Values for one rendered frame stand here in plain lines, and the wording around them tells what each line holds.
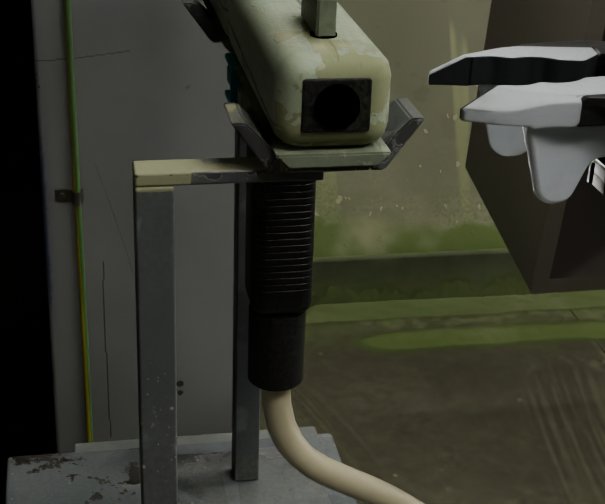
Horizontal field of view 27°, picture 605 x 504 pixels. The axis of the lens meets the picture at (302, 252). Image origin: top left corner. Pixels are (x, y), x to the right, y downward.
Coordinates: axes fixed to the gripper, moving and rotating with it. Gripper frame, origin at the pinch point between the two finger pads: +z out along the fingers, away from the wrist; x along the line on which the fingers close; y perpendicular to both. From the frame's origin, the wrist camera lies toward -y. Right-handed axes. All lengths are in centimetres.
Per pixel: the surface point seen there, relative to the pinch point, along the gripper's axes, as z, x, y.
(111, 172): 16, 47, 22
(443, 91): -61, 195, 63
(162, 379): 16.4, -10.8, 9.8
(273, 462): 7.5, 11.1, 29.6
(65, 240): 21, 47, 29
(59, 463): 21.5, 14.1, 30.4
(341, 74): 9.4, -12.4, -4.2
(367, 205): -42, 181, 84
